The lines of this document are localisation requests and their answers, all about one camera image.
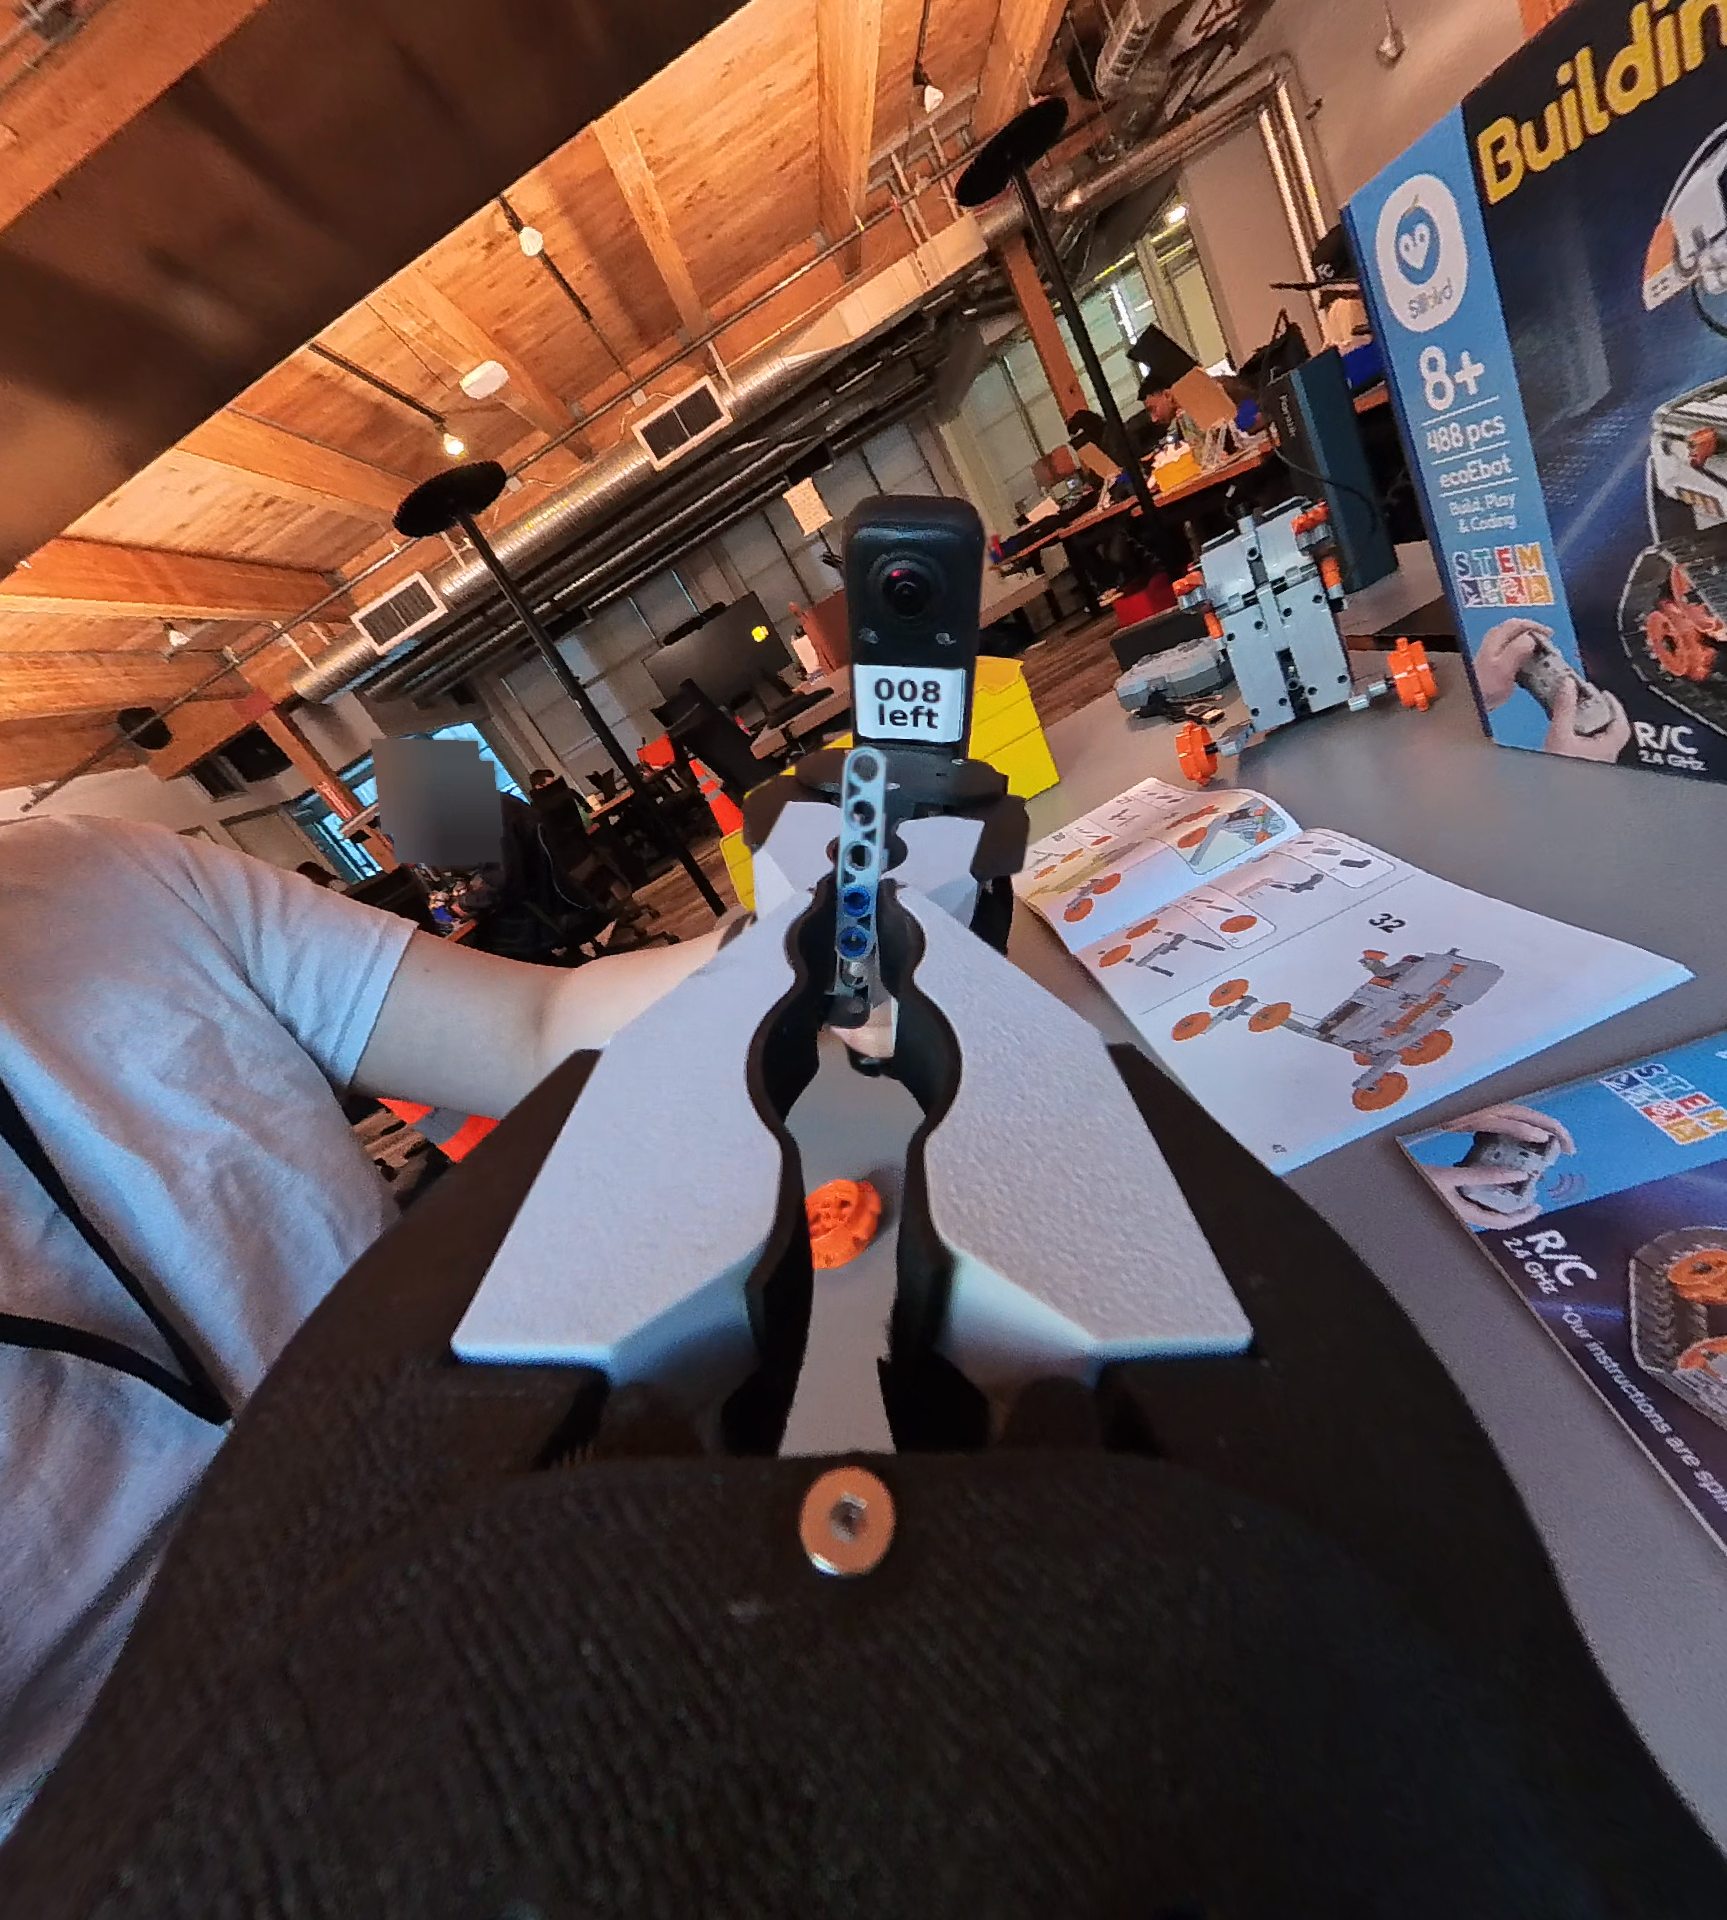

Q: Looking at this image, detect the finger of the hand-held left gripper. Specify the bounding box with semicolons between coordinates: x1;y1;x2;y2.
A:
893;810;1012;931
750;797;846;944

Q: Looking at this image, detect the orange gear wheel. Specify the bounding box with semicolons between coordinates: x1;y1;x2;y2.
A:
805;1177;887;1273

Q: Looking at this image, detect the yellow plastic bin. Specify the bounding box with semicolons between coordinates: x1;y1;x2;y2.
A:
721;652;1063;911

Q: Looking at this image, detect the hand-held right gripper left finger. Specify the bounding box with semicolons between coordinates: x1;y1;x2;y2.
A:
451;890;834;1458

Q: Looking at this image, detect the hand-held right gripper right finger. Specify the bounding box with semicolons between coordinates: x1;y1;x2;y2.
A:
868;885;1258;1458

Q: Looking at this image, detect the grey remote controller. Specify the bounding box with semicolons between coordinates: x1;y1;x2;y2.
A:
1114;628;1232;720

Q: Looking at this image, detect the black pole stand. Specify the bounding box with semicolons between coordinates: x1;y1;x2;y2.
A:
952;100;1183;571
394;463;731;916

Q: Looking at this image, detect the white open instruction booklet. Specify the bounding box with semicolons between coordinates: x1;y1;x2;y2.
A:
1016;777;1695;1173

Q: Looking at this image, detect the blue kit manual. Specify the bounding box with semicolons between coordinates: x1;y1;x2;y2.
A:
1400;994;1727;1675

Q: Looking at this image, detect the grey desk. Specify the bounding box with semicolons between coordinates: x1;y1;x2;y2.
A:
1012;541;1727;1920

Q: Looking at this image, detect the black strap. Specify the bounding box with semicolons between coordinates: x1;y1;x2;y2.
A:
0;1070;234;1427

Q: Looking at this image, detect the flat black box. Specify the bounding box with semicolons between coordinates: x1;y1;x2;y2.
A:
1112;608;1216;674

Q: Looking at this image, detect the person's white t-shirt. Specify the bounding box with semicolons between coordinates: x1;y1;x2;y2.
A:
0;819;422;1861

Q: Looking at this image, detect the black upright device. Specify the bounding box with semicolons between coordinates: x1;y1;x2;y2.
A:
1267;351;1400;592

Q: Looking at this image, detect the grey perforated brick beam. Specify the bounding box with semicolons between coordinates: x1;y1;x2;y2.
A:
829;745;897;1003

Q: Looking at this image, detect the grey orange brick robot model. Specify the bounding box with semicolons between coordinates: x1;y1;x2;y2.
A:
1172;500;1448;787

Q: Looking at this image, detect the white air vent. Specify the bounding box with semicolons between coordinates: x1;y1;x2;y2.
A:
634;375;735;465
352;571;448;656

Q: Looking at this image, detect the long wooden-top desk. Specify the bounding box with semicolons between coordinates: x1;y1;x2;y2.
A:
1002;383;1392;616

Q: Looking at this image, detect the black monitor screen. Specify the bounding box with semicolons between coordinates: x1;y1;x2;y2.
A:
642;592;784;706

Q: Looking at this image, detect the blue robot kit box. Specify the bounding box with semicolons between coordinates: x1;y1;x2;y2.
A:
1344;0;1727;797

